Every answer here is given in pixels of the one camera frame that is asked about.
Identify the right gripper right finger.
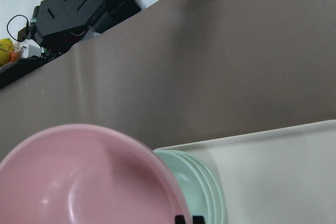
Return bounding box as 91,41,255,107
192,215,205,224

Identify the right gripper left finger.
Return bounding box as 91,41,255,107
175,215,186,224

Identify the small pink bowl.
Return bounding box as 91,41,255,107
1,124,192,223

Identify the mint green bowl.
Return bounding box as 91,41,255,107
154,149,226,223

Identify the white rectangular tray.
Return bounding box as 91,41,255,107
158,120,335,223

